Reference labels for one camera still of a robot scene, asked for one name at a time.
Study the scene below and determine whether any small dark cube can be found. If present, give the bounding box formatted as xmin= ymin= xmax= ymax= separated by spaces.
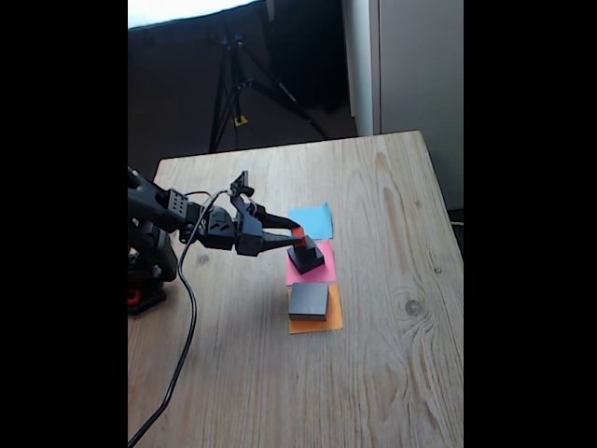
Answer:
xmin=298 ymin=235 xmax=318 ymax=262

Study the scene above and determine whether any large grey block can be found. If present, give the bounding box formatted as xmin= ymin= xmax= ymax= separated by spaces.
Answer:
xmin=287 ymin=282 xmax=330 ymax=323

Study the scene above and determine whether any medium dark block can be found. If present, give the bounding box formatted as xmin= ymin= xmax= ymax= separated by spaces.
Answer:
xmin=286 ymin=245 xmax=326 ymax=275

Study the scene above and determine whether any blue paper sheet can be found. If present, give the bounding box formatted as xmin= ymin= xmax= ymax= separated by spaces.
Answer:
xmin=287 ymin=202 xmax=336 ymax=242

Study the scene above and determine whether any pink paper sheet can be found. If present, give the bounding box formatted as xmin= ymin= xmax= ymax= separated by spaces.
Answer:
xmin=285 ymin=240 xmax=338 ymax=287

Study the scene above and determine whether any orange paper sheet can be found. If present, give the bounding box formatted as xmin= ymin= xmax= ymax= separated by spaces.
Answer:
xmin=287 ymin=282 xmax=344 ymax=336

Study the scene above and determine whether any tall black tripod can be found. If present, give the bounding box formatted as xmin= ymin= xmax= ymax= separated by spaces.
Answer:
xmin=208 ymin=27 xmax=332 ymax=153

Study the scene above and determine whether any white cabinet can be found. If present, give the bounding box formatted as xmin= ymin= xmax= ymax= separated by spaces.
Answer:
xmin=341 ymin=0 xmax=465 ymax=211

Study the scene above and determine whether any bright white light panel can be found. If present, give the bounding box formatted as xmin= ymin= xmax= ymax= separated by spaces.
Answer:
xmin=128 ymin=0 xmax=262 ymax=30

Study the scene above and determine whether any small wrist camera board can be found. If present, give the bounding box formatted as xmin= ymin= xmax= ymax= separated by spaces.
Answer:
xmin=229 ymin=171 xmax=256 ymax=200

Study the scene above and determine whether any black camera cable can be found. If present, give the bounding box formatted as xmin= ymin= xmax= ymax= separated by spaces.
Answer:
xmin=128 ymin=189 xmax=234 ymax=448

